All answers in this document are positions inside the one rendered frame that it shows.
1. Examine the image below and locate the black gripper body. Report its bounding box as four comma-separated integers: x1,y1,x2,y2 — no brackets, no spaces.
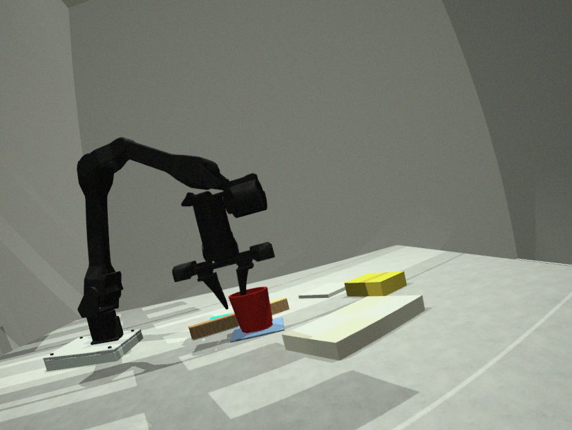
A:
172,221,275,282

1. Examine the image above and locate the red cup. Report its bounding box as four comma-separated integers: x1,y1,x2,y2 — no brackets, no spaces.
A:
229,286,273,334

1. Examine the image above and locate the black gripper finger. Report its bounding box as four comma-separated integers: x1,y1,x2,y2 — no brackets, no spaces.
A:
198,272,229,310
236,264,254,296

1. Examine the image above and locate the yellow flat block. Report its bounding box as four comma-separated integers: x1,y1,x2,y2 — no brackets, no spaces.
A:
344,272,407,297

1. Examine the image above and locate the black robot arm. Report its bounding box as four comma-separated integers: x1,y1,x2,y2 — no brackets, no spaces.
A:
77,137,267,345

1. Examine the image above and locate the tan wooden plank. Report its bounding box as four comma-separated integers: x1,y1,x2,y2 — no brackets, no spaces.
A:
189,298,289,340

